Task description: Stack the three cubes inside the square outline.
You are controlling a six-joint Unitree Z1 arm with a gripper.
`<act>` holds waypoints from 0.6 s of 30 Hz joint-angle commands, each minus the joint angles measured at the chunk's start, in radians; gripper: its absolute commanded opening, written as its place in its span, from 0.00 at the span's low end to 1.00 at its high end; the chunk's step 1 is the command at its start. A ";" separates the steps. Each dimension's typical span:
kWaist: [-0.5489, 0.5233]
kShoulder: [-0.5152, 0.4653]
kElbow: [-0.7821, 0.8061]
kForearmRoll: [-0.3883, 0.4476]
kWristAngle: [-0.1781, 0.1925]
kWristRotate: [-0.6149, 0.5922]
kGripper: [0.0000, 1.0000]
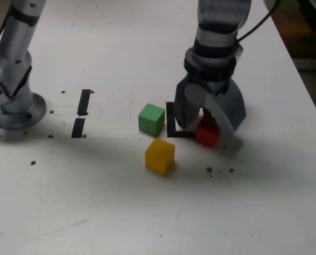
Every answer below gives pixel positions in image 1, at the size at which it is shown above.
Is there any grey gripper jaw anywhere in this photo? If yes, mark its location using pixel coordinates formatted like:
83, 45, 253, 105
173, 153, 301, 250
201, 79, 247, 134
174, 78, 201, 130

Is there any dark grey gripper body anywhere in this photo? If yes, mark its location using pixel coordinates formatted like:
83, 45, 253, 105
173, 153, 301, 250
186, 75, 232, 95

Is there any red cube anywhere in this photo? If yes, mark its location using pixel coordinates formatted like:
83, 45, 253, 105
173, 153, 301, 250
195, 115, 221, 148

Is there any green cube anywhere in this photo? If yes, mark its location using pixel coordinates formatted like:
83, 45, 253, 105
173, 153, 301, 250
138, 103, 166, 135

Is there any yellow cube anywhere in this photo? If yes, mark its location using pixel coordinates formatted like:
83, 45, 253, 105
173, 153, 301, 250
145, 138, 176, 175

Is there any black tape square outline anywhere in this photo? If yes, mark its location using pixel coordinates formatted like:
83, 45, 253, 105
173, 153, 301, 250
165, 101, 198, 138

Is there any black tape strip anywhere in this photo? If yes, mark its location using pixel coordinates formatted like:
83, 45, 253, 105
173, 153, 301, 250
71, 89, 92, 139

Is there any brown background furniture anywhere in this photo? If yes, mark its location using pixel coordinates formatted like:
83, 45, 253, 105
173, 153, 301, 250
264, 0, 316, 70

